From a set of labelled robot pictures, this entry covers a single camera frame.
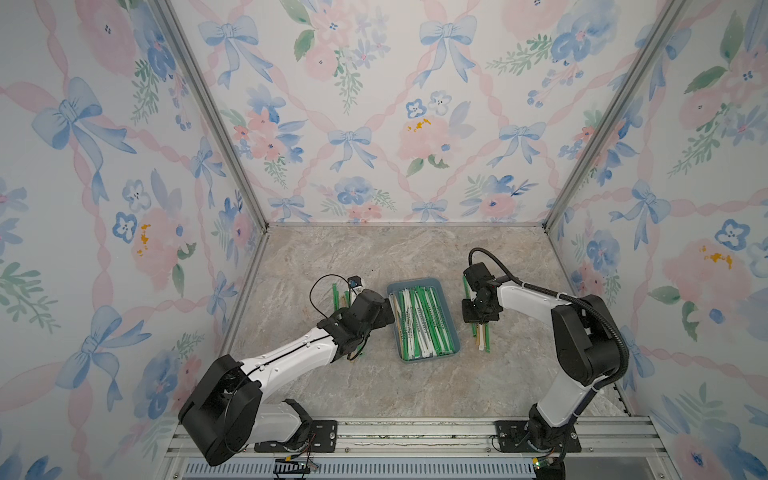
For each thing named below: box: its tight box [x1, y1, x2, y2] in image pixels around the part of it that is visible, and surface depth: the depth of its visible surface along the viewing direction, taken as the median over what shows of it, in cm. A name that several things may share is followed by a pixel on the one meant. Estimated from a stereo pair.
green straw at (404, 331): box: [399, 290, 409, 361], surface depth 92 cm
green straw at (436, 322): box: [416, 287, 454, 357], surface depth 95 cm
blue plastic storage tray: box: [387, 278, 461, 364], surface depth 94 cm
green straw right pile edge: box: [484, 323, 491, 353], surface depth 92 cm
